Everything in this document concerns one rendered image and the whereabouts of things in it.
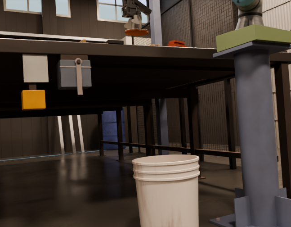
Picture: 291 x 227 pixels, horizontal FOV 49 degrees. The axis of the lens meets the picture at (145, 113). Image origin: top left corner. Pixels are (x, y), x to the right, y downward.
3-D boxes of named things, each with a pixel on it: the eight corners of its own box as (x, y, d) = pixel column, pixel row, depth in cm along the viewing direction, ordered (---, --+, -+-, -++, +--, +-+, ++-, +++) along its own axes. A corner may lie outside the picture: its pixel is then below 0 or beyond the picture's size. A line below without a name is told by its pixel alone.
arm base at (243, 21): (272, 33, 157) (273, 13, 157) (247, 30, 151) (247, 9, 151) (252, 39, 171) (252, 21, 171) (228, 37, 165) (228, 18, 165)
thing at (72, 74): (93, 94, 142) (91, 53, 142) (61, 94, 136) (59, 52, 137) (87, 97, 152) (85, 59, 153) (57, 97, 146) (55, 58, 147)
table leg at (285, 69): (306, 201, 194) (295, 61, 197) (292, 204, 189) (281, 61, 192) (289, 197, 205) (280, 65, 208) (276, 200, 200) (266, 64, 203)
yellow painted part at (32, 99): (46, 108, 134) (42, 52, 135) (23, 109, 131) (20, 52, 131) (43, 109, 142) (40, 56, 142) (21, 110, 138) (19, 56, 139)
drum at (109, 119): (119, 147, 750) (117, 108, 753) (130, 148, 698) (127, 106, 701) (95, 149, 723) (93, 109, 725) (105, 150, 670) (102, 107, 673)
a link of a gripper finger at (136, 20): (132, 30, 174) (128, 16, 177) (141, 30, 177) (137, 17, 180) (134, 26, 172) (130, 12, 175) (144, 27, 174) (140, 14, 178)
